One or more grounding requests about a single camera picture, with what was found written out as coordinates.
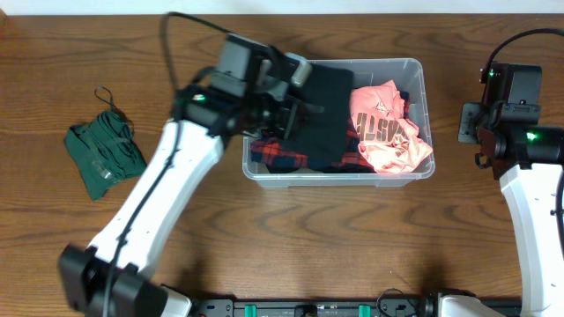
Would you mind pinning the clear plastic storage bin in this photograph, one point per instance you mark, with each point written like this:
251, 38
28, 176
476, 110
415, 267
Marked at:
407, 73

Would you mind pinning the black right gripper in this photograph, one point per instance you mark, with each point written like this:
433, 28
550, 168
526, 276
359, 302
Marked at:
474, 114

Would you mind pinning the black garment with tape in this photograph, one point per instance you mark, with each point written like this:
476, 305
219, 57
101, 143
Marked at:
323, 117

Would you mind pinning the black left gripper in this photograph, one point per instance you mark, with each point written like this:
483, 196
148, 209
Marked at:
290, 118

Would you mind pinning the green garment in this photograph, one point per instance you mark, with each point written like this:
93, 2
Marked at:
104, 150

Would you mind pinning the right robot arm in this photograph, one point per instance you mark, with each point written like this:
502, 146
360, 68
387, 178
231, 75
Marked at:
527, 160

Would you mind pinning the pink garment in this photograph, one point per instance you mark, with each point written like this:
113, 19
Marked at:
388, 140

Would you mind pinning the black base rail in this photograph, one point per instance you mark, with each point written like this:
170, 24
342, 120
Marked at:
390, 303

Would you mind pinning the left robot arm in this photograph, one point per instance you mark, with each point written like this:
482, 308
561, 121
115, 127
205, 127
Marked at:
253, 88

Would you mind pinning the red plaid flannel shirt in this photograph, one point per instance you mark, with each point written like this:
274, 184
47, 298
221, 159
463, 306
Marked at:
270, 152

